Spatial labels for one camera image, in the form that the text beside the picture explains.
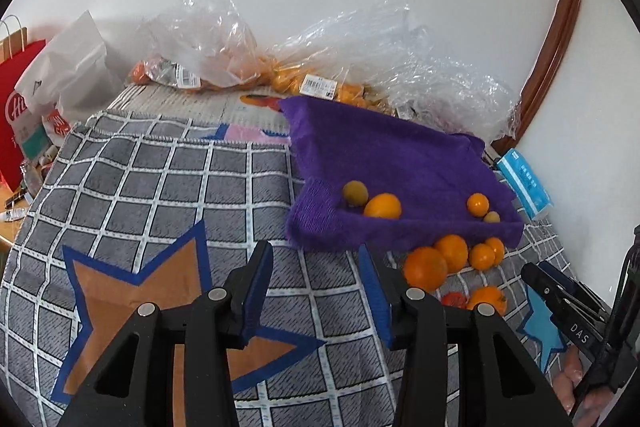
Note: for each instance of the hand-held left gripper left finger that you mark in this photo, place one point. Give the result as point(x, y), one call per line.
point(260, 277)

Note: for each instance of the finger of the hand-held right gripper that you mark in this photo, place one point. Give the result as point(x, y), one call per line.
point(545, 289)
point(575, 294)

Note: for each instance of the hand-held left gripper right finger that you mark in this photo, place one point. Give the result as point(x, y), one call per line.
point(375, 292)

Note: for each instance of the orange mandarin with stem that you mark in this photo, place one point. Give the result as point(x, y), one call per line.
point(487, 297)

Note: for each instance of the small orange mandarin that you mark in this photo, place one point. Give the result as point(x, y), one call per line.
point(482, 257)
point(477, 203)
point(499, 248)

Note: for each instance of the small red fruit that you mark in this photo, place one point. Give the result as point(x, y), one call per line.
point(454, 299)

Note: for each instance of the oval yellow-orange mandarin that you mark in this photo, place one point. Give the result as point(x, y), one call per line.
point(382, 206)

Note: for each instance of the small yellow-green fruit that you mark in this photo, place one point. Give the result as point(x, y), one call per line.
point(491, 217)
point(355, 193)

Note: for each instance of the purple towel-lined tray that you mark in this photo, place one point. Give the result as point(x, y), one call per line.
point(400, 157)

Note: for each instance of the person's right hand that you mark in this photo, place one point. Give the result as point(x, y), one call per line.
point(570, 382)

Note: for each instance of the blue tissue pack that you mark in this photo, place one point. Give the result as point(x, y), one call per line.
point(525, 184)

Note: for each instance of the grey checked star blanket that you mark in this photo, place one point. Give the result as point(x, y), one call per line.
point(150, 207)

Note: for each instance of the printed cloth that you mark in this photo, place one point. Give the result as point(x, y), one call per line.
point(200, 107)

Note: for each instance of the clear bag of oranges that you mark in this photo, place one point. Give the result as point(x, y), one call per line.
point(200, 52)

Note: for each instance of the clear bag of kumquats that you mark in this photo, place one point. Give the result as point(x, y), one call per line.
point(340, 57)

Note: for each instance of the pile of small cosmetics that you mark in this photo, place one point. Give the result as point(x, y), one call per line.
point(30, 177)

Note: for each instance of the wooden nightstand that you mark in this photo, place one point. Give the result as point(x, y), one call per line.
point(10, 232)

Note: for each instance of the white plastic bag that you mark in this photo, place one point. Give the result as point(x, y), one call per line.
point(70, 67)

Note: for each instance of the red paper bag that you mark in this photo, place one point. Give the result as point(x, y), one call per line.
point(12, 107)

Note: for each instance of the brown wooden door frame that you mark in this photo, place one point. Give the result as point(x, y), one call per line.
point(555, 47)

